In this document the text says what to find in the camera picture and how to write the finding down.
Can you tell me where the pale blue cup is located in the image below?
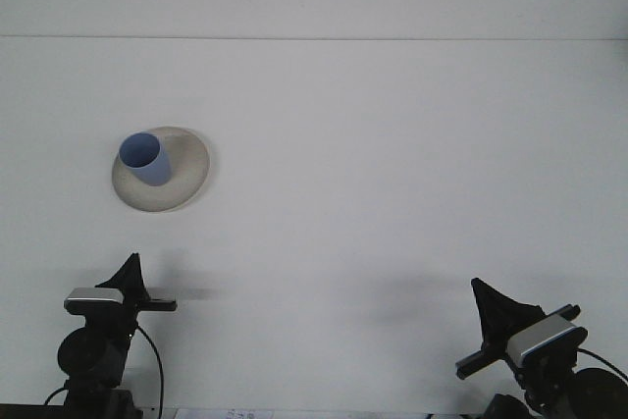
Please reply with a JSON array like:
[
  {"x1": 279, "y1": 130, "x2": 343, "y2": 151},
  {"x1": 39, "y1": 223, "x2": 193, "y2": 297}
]
[{"x1": 119, "y1": 131, "x2": 172, "y2": 187}]

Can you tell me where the pale round plate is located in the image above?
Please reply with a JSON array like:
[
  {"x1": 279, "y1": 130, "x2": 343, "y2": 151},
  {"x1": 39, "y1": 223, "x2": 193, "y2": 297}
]
[{"x1": 111, "y1": 125, "x2": 213, "y2": 214}]

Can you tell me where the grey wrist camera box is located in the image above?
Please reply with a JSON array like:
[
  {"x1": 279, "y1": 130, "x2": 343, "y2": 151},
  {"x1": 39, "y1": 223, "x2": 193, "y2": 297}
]
[
  {"x1": 63, "y1": 287, "x2": 126, "y2": 315},
  {"x1": 504, "y1": 318, "x2": 589, "y2": 370}
]

